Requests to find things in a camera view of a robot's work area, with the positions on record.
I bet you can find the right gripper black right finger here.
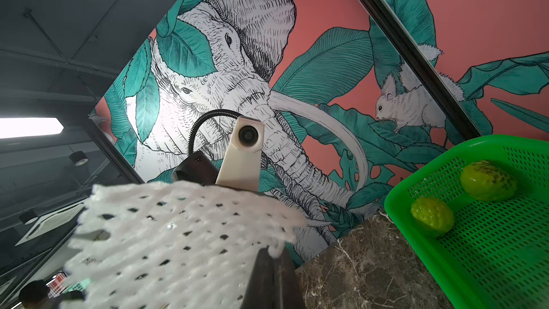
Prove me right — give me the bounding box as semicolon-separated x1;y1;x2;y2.
276;248;306;309

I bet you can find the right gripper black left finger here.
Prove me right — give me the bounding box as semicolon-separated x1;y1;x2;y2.
240;248;275;309

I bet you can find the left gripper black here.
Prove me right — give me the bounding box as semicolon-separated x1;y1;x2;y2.
171;151;219;186

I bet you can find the white foam net sleeve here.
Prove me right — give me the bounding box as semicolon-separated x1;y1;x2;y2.
65;182;305;308

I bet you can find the green custard apple front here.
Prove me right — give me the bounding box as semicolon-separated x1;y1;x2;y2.
410;197;455;238

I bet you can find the green custard apple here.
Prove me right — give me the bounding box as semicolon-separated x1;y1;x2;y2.
460;160;518;202
410;197;455;238

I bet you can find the green custard apple rear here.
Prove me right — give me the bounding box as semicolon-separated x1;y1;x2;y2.
460;160;518;202

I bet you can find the bright green plastic basket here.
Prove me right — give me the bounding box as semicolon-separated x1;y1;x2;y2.
385;135;548;308

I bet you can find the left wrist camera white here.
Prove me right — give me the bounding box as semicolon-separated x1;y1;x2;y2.
216;117;264;193

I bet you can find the black left frame post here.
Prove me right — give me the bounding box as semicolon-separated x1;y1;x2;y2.
359;0;482;140

